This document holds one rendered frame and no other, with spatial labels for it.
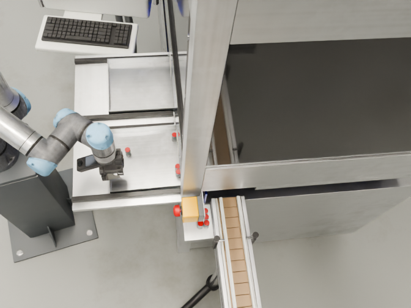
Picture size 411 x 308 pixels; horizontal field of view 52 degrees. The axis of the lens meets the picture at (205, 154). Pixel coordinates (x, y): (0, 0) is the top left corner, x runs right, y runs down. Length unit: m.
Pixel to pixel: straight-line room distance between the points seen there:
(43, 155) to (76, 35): 0.91
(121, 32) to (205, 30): 1.36
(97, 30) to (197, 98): 1.25
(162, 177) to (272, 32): 0.97
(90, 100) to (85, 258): 1.01
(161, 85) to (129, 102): 0.16
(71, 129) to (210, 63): 0.64
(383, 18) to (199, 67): 0.34
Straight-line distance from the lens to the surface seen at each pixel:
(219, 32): 0.75
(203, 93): 0.90
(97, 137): 1.29
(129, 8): 2.13
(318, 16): 0.78
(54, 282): 2.50
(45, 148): 1.32
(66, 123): 1.35
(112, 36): 2.09
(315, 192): 1.71
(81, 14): 2.22
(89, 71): 1.90
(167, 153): 1.67
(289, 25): 0.78
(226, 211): 1.55
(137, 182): 1.63
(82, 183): 1.66
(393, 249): 2.78
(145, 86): 1.83
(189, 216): 1.43
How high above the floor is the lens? 2.40
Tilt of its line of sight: 65 degrees down
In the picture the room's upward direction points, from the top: 10 degrees clockwise
